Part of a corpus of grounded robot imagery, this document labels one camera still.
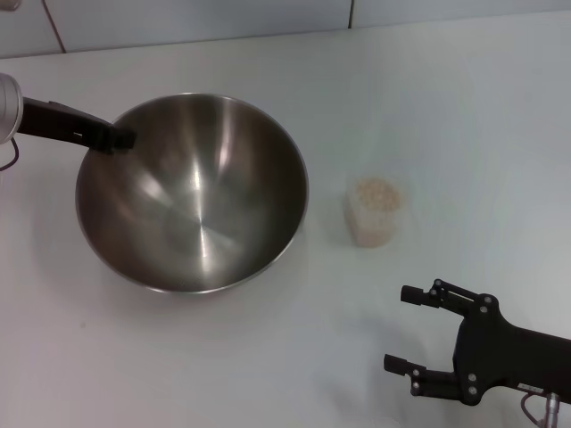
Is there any plastic cup of grains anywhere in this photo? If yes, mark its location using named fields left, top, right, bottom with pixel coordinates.
left=350, top=177, right=405, bottom=246

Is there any right gripper cable with connector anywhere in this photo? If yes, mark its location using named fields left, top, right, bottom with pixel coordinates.
left=519, top=385, right=561, bottom=428

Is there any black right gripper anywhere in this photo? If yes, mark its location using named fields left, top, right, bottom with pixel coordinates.
left=383, top=278, right=571, bottom=407

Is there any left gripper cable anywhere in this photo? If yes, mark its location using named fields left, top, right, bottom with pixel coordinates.
left=0, top=136, right=21, bottom=173

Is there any stainless steel mixing bowl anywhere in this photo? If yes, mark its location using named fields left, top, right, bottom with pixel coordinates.
left=74, top=92, right=310, bottom=294

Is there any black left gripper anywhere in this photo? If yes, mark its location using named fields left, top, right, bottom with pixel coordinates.
left=20, top=95, right=137, bottom=155

